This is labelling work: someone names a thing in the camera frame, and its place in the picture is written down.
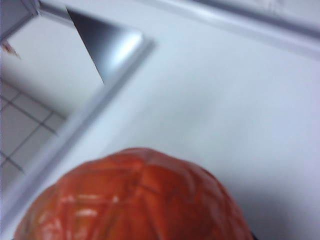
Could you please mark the flat glossy tablet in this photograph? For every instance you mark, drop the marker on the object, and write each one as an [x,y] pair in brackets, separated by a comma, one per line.
[50,82]

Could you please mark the orange fruit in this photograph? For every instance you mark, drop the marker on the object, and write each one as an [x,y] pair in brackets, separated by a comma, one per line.
[130,200]

